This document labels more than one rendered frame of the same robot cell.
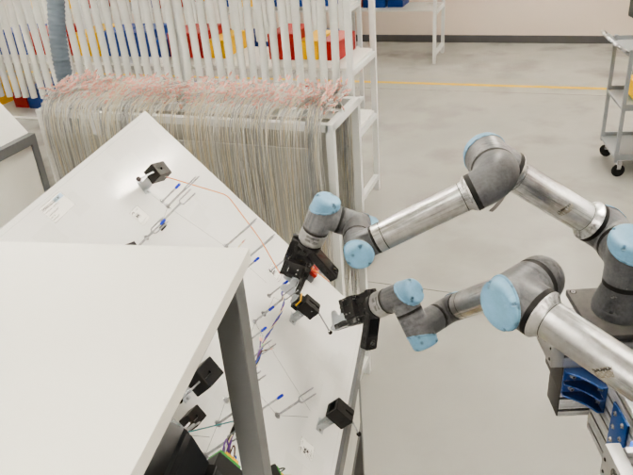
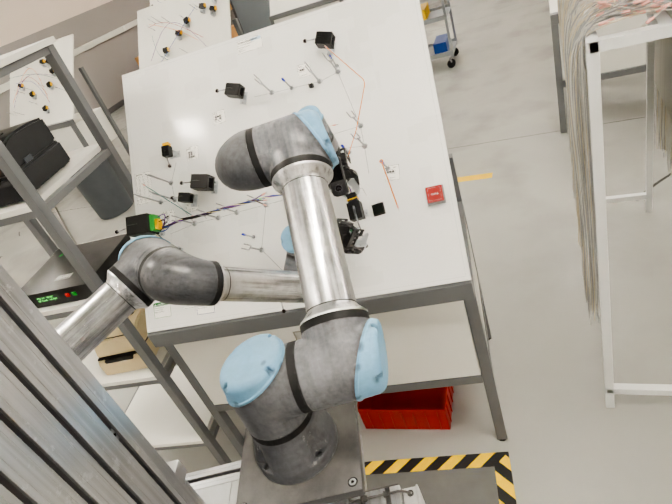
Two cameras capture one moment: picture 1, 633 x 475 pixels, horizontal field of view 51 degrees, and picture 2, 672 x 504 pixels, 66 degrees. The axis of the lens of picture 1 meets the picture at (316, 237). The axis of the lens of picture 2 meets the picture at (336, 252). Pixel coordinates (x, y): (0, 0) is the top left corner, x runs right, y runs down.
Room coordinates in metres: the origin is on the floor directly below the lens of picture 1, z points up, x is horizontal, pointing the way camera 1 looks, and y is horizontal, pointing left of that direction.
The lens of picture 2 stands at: (1.74, -1.42, 1.91)
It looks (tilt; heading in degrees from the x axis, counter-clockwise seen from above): 32 degrees down; 97
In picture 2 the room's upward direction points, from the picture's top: 21 degrees counter-clockwise
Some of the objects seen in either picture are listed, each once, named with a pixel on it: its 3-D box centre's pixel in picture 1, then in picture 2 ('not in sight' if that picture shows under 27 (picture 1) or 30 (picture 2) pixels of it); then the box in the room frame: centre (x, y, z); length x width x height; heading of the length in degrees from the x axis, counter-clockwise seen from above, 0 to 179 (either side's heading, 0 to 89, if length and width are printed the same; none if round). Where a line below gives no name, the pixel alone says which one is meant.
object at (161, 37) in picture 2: not in sight; (200, 84); (0.34, 4.36, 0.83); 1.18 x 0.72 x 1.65; 159
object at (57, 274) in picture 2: not in sight; (75, 271); (0.55, 0.33, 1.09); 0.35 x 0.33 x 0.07; 168
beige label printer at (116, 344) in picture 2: not in sight; (131, 330); (0.60, 0.32, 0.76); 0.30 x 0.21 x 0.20; 81
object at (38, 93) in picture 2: not in sight; (59, 119); (-1.74, 5.32, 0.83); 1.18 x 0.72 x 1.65; 156
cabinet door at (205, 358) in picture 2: not in sight; (255, 364); (1.10, 0.07, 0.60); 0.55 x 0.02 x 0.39; 168
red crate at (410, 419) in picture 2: not in sight; (407, 393); (1.61, 0.19, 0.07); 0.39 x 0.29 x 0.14; 161
